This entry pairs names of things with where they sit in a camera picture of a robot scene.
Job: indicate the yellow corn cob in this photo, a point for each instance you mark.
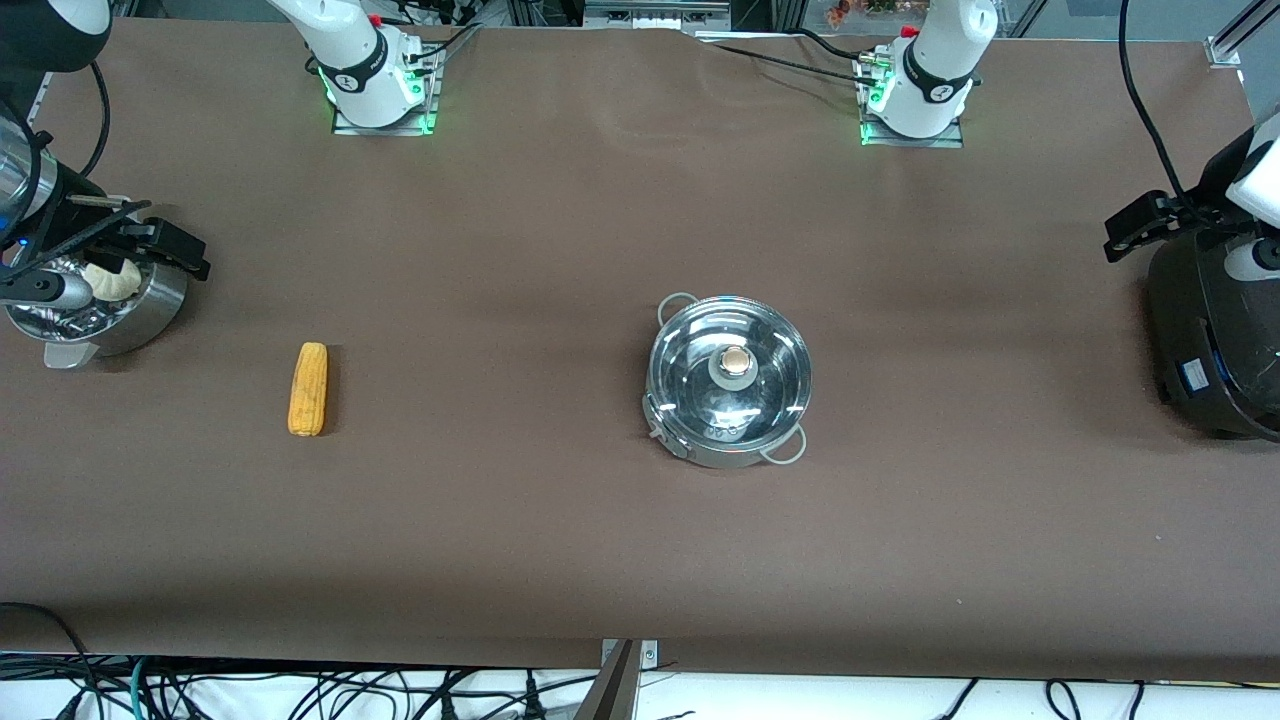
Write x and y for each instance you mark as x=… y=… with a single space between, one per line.
x=308 y=390

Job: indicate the grey equipment box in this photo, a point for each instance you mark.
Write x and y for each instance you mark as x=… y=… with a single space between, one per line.
x=650 y=12

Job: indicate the glass pot lid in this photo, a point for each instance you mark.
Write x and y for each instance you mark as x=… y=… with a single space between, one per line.
x=695 y=385

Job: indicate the grey table edge rail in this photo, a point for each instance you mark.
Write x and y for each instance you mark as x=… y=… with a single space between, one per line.
x=40 y=100

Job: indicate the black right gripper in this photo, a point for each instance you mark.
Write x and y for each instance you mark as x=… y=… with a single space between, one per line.
x=72 y=222

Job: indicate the silver aluminium profile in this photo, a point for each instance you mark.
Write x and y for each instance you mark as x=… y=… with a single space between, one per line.
x=1235 y=35

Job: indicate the grey metal mounting bracket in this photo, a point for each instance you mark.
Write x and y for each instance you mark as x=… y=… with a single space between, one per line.
x=650 y=655

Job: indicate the stainless steel pot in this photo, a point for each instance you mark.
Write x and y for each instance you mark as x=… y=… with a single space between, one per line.
x=692 y=450

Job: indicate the brown table cover sheet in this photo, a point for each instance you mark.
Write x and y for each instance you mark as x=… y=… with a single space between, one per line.
x=500 y=520

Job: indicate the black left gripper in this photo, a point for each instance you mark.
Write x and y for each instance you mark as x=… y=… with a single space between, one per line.
x=1192 y=219

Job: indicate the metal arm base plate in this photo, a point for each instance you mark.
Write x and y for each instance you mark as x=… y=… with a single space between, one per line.
x=350 y=129
x=945 y=143

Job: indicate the black rice cooker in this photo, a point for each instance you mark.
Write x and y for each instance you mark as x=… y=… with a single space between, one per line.
x=1200 y=330

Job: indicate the grey slanted pole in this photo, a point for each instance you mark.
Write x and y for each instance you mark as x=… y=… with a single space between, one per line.
x=608 y=695

